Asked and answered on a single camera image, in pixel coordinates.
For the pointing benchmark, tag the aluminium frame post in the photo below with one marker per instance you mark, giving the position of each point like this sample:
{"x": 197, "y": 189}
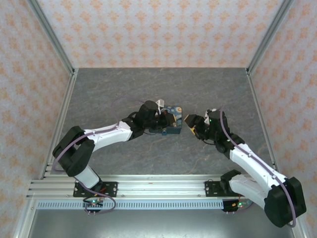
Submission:
{"x": 270, "y": 37}
{"x": 50, "y": 37}

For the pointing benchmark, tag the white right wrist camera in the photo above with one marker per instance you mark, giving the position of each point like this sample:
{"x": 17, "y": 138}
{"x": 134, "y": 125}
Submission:
{"x": 211, "y": 117}

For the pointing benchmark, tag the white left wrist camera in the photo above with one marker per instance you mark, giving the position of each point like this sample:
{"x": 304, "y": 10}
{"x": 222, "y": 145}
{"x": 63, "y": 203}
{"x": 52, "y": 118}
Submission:
{"x": 161, "y": 103}

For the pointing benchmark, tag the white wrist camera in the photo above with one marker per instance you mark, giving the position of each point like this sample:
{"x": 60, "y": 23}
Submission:
{"x": 161, "y": 103}
{"x": 211, "y": 117}

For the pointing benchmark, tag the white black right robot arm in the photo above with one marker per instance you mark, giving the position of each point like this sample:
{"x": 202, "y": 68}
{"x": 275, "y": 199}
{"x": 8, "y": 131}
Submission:
{"x": 247, "y": 161}

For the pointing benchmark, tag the grey metal sheet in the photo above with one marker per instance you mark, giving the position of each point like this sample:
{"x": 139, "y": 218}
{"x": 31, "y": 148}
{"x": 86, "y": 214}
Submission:
{"x": 161, "y": 225}

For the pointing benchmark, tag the aluminium side rail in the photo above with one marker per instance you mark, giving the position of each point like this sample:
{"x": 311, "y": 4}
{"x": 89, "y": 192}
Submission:
{"x": 262, "y": 124}
{"x": 59, "y": 124}

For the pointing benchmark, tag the starry night print box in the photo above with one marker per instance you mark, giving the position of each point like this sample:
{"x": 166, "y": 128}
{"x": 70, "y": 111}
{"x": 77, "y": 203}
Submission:
{"x": 177, "y": 115}

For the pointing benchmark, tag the aluminium frame leg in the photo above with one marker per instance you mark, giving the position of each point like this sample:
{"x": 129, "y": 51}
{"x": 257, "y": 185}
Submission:
{"x": 303, "y": 231}
{"x": 23, "y": 220}

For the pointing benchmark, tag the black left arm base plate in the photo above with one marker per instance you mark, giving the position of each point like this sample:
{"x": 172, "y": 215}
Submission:
{"x": 111, "y": 188}

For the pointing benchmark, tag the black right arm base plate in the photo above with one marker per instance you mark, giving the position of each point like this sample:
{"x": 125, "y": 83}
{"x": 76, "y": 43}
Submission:
{"x": 210, "y": 188}

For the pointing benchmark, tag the aluminium mounting rail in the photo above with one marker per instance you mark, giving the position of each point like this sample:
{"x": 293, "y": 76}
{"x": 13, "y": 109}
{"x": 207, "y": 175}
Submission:
{"x": 161, "y": 186}

